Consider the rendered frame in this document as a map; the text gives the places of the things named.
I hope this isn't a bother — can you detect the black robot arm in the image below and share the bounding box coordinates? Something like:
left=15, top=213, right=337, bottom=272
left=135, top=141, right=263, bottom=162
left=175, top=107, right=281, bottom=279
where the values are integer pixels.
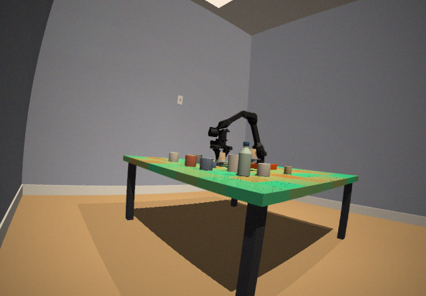
left=208, top=110, right=267, bottom=164

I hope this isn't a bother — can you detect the grey bottle with blue cap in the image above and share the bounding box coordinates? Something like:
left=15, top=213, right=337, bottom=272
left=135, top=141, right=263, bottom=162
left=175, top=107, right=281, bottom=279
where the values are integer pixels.
left=237, top=142, right=252, bottom=177

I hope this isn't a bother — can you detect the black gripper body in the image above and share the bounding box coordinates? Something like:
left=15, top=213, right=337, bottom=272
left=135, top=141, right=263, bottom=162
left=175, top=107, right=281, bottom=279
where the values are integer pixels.
left=210, top=138, right=232, bottom=150

